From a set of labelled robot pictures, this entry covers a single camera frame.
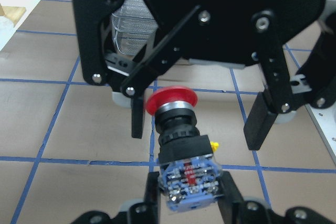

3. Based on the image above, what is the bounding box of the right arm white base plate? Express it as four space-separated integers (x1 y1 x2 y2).
306 103 336 163

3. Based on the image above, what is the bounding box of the red emergency stop button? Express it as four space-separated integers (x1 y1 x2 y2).
145 86 222 212

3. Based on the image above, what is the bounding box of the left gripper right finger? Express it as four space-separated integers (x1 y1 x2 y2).
217 171 333 223

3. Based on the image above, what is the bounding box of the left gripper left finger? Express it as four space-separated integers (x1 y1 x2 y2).
72 172 161 223

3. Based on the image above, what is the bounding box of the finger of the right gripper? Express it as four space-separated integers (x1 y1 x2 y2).
244 9 293 151
72 0 199 138

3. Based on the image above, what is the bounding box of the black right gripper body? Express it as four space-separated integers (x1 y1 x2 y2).
144 0 326 66

